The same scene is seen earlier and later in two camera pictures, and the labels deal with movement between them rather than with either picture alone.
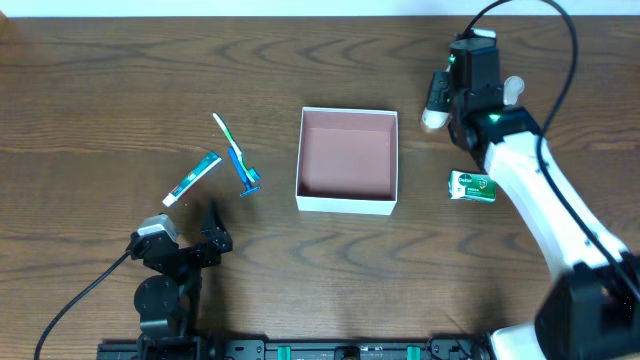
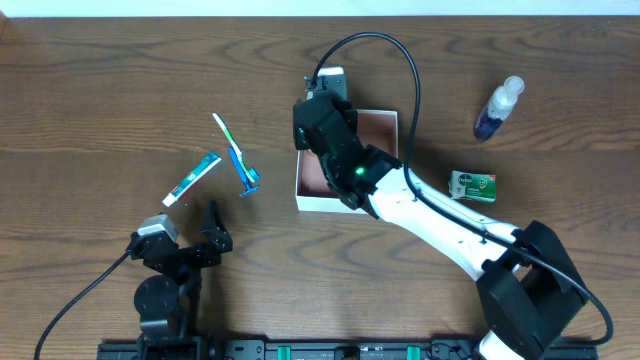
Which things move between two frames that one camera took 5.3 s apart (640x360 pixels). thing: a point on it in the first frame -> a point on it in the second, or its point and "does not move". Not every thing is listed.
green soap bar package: x=471 y=186 does not move
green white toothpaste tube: x=191 y=179 does not move
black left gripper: x=187 y=254 does not move
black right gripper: x=445 y=93 -> x=318 y=115
